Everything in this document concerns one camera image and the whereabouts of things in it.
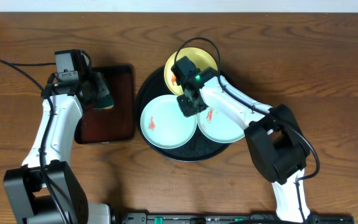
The yellow plate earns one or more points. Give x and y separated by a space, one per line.
199 57

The green yellow sponge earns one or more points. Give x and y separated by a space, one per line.
104 100

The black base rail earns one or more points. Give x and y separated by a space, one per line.
142 218

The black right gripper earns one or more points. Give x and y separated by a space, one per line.
186 111

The black rectangular water tray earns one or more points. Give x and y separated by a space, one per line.
116 123

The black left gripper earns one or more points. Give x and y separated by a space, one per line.
95 91

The light green plate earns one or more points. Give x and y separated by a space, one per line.
163 124
217 127

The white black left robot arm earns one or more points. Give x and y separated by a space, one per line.
44 189

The round black serving tray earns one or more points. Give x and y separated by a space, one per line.
198 148

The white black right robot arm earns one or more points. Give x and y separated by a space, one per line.
277 146

